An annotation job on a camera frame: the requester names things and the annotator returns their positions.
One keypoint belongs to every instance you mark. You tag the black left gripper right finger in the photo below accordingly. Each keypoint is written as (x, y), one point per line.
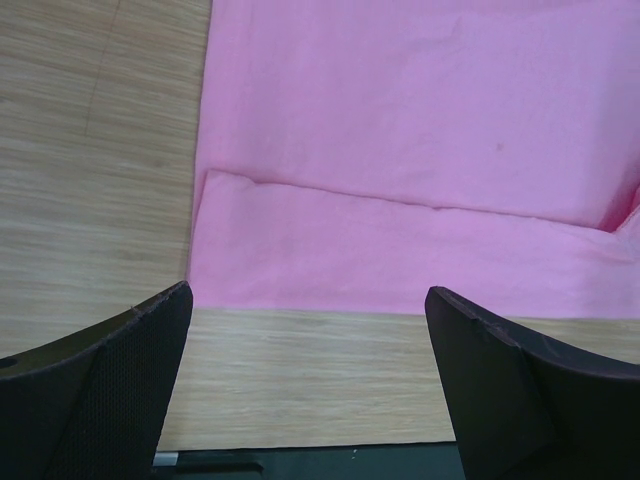
(524, 405)

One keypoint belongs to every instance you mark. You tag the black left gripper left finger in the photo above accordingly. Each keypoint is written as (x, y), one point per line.
(92, 404)

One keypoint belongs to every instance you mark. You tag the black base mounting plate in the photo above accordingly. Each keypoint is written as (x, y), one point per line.
(417, 461)

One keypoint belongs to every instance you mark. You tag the pink t shirt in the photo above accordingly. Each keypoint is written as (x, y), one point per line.
(353, 154)

